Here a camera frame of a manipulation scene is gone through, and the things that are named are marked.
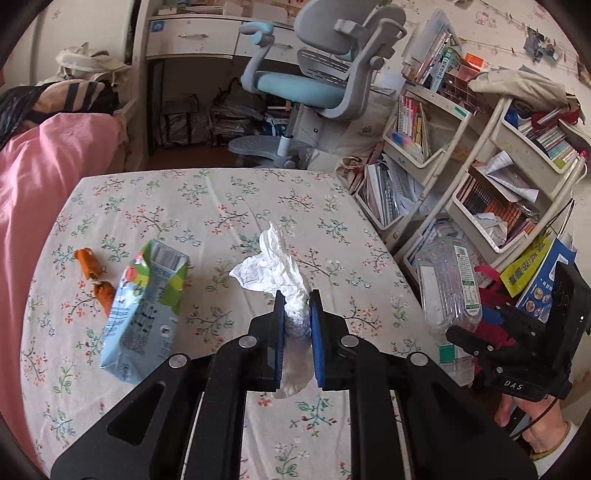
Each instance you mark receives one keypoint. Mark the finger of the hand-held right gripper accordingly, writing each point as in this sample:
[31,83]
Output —
[471,341]
[493,317]

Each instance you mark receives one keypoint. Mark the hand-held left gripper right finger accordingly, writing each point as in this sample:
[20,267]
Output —
[316,350]

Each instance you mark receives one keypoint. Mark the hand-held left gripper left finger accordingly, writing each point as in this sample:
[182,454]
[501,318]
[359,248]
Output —
[280,364]

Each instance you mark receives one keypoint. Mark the clear plastic bottle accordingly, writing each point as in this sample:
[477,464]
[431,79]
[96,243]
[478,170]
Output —
[443,295]

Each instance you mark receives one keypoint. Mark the large white tissue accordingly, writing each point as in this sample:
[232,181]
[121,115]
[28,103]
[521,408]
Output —
[272,267]

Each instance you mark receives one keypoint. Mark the blue green milk carton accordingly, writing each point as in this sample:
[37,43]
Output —
[138,314]

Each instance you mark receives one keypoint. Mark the orange peel piece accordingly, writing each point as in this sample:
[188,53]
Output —
[104,295]
[87,263]

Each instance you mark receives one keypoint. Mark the person's right forearm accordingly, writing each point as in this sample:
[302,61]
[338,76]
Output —
[554,445]

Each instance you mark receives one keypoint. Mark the person's right hand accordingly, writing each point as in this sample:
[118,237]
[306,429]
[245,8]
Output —
[542,424]

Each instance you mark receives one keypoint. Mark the blue printed bag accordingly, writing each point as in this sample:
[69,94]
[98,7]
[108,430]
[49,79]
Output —
[540,295]

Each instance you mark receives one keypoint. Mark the yellow printed bag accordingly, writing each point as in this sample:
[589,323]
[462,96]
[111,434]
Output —
[526,267]

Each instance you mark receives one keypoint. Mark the crumpled white paper sheet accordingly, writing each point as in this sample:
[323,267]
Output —
[489,228]

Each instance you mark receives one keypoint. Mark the row of orange spined books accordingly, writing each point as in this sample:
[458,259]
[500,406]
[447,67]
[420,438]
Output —
[489,207]

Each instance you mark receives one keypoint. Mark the folded white paper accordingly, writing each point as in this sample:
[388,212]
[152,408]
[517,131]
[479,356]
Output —
[508,177]

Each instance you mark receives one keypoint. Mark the stack of papers and folders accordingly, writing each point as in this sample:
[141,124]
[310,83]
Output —
[388,194]

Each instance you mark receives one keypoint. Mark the wide white shelf cart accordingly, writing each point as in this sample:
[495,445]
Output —
[531,154]

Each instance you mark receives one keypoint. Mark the row of small pastel books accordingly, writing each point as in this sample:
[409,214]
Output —
[549,138]

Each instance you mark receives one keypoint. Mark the row of thin colourful books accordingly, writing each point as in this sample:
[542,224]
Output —
[411,120]

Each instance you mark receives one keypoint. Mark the narrow white shelf cart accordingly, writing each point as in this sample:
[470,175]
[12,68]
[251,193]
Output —
[443,107]

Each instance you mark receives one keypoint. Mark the white tote bag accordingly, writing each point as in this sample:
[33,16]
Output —
[364,129]

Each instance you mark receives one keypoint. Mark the beige cloth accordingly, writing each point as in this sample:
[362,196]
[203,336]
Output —
[517,85]

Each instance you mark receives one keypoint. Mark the pink plastic organizer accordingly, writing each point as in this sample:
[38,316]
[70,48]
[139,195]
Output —
[461,78]

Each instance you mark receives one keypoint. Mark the grey bundle of papers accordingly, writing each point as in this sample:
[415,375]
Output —
[238,117]

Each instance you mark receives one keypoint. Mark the grey blue office chair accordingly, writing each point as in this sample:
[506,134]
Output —
[295,90]

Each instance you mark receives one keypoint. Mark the row of tall upright books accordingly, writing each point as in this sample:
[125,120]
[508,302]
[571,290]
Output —
[434,55]

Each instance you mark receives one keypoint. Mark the hanging photo cards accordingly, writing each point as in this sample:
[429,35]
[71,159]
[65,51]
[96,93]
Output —
[540,44]

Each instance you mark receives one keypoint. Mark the pink blanket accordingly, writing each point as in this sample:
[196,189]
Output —
[37,184]

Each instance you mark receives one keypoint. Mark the white desk with drawers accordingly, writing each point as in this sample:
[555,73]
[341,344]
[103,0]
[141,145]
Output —
[194,34]

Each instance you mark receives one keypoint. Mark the striped cloth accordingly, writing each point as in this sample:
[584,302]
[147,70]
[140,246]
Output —
[74,94]

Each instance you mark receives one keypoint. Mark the white cloth bag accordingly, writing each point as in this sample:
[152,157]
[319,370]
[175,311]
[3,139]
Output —
[87,62]

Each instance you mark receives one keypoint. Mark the black puffer jacket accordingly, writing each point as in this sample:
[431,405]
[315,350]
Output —
[14,115]

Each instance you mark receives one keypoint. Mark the white wardrobe with tree decal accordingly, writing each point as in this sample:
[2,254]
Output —
[60,23]

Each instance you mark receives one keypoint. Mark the clear bag with black frame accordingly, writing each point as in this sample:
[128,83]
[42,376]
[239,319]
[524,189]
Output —
[178,122]

